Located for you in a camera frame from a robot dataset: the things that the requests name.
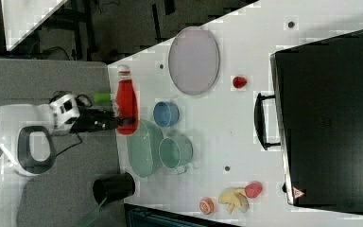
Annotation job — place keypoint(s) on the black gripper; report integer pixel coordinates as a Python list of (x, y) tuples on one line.
[(91, 120)]

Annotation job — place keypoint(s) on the red felt ketchup bottle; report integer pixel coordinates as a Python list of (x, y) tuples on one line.
[(126, 99)]

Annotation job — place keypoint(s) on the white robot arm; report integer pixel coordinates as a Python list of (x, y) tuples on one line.
[(26, 142)]

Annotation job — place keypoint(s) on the pale green oval strainer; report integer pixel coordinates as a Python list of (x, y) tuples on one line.
[(143, 149)]

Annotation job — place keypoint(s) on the bright green small block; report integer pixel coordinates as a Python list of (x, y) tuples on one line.
[(103, 97)]

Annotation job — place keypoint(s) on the blue small bowl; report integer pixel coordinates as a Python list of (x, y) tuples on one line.
[(166, 114)]

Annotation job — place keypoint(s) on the green mug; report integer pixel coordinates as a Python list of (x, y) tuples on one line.
[(176, 152)]

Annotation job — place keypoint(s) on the black cylinder cup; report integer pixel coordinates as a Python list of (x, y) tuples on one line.
[(115, 187)]

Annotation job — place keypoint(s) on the dark tray at bottom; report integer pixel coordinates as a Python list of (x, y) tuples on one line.
[(139, 216)]

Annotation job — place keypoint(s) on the round lilac plate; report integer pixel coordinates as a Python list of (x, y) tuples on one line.
[(193, 61)]

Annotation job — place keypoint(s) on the orange slice toy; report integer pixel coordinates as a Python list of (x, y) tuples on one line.
[(206, 206)]

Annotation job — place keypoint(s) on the red toy strawberry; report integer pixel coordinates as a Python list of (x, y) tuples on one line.
[(239, 82)]

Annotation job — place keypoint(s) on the yellow toy banana peel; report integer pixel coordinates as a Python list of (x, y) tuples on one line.
[(235, 198)]

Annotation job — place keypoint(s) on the pink toy fruit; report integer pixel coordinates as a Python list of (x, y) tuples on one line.
[(253, 190)]

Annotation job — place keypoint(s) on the black toaster oven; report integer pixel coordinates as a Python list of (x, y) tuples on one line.
[(318, 95)]

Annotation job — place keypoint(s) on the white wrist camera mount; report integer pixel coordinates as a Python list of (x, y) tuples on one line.
[(65, 111)]

